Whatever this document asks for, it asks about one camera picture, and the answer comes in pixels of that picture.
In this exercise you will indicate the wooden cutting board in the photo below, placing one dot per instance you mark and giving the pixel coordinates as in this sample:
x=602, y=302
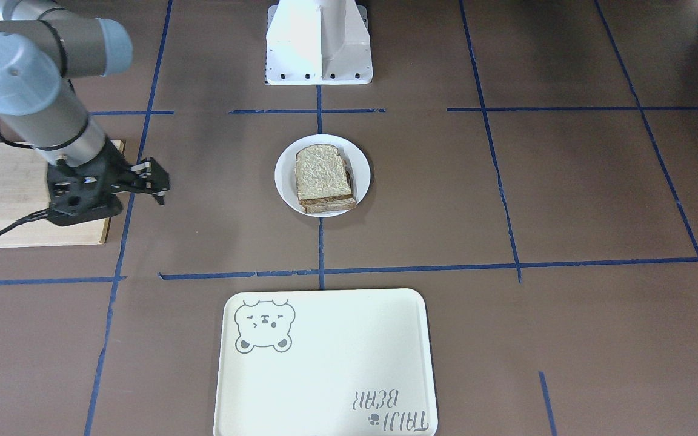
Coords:
x=23, y=190

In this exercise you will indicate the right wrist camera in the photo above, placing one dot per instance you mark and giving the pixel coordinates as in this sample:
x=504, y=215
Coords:
x=74, y=203

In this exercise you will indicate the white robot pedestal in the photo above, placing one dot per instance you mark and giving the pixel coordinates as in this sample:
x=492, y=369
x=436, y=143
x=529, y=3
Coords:
x=318, y=43

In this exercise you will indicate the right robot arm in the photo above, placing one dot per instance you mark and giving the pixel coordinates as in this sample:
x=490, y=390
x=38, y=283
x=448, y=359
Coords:
x=43, y=46

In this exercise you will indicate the bread slice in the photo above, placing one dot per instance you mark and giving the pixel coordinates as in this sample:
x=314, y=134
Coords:
x=330, y=206
x=321, y=175

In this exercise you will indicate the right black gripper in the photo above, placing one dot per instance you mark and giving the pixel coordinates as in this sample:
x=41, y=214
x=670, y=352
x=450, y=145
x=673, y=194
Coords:
x=108, y=167

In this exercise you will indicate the bread slice on plate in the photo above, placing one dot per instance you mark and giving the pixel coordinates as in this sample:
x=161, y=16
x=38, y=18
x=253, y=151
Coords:
x=330, y=206

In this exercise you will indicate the cream bear tray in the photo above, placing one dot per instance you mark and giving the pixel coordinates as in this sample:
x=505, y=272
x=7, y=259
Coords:
x=326, y=362

